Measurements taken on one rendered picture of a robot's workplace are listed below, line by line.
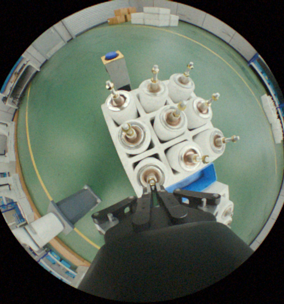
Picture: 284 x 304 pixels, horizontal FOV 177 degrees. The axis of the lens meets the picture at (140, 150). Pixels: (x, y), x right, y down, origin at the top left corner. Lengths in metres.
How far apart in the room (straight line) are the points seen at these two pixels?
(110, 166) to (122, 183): 0.12
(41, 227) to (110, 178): 0.45
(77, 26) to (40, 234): 5.34
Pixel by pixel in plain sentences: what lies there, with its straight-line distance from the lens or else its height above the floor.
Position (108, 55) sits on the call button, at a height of 0.33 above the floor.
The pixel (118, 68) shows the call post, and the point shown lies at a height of 0.27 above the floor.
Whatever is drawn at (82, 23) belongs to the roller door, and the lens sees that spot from 5.32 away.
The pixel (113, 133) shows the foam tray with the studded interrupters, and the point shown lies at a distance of 0.33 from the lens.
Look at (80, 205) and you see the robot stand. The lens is 0.52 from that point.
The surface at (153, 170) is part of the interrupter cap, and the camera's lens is 0.24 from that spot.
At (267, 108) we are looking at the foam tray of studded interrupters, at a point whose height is 0.12.
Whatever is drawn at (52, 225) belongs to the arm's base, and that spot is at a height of 0.36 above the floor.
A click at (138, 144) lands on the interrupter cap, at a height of 0.25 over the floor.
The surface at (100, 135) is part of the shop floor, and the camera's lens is 0.56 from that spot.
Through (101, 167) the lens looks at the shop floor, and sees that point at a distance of 0.56.
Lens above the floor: 0.49
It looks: 86 degrees down
